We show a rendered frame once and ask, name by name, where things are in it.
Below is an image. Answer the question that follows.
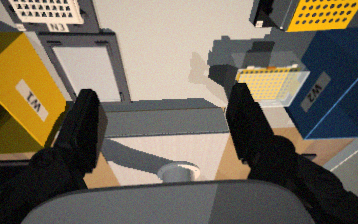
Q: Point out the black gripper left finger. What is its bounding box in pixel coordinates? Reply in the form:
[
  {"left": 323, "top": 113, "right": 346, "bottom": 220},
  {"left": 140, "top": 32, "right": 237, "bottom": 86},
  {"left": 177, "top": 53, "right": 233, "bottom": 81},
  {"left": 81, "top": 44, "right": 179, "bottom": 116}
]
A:
[{"left": 0, "top": 89, "right": 108, "bottom": 224}]

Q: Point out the dark blue open-top bin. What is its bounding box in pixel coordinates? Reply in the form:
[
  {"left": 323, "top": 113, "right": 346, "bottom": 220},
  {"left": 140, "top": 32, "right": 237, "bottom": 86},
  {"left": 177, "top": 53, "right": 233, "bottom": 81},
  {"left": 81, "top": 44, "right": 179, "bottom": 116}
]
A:
[{"left": 284, "top": 27, "right": 358, "bottom": 140}]

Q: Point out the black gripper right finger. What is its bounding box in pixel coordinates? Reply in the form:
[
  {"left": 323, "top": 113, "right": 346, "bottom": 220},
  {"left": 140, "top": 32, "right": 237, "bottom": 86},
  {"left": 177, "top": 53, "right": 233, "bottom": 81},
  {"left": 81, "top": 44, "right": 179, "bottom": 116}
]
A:
[{"left": 226, "top": 82, "right": 358, "bottom": 224}]

